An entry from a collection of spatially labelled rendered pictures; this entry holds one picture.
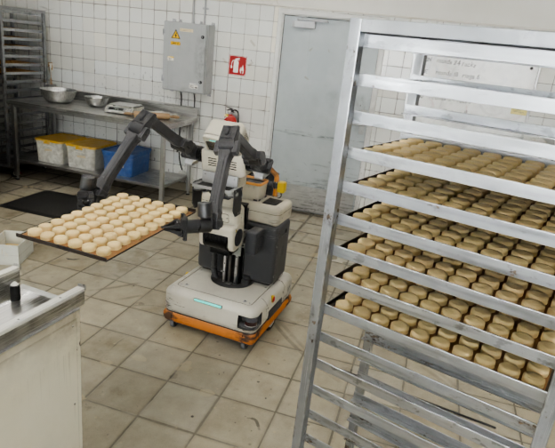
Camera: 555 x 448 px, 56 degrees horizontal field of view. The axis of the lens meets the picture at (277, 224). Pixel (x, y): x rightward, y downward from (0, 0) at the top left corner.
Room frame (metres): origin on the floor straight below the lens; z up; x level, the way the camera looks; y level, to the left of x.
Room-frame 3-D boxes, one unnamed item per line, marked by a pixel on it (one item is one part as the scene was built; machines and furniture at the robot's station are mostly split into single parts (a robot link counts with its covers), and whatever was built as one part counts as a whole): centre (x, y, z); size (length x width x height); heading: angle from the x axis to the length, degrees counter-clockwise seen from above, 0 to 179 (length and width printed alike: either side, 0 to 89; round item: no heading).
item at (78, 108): (5.74, 2.02, 0.49); 1.90 x 0.72 x 0.98; 75
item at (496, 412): (1.19, -0.41, 0.96); 0.64 x 0.03 x 0.03; 57
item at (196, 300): (3.10, 0.25, 0.16); 0.67 x 0.64 x 0.25; 160
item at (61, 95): (5.86, 2.55, 0.95); 0.39 x 0.39 x 0.14
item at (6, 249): (3.64, 1.98, 0.08); 0.30 x 0.22 x 0.16; 6
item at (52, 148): (5.88, 2.55, 0.36); 0.47 x 0.39 x 0.26; 163
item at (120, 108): (5.64, 1.75, 0.92); 0.32 x 0.30 x 0.09; 172
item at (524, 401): (1.52, -0.62, 0.78); 0.64 x 0.03 x 0.03; 57
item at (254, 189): (3.20, 0.21, 0.87); 0.23 x 0.15 x 0.11; 70
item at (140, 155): (5.66, 1.73, 0.36); 0.47 x 0.38 x 0.26; 167
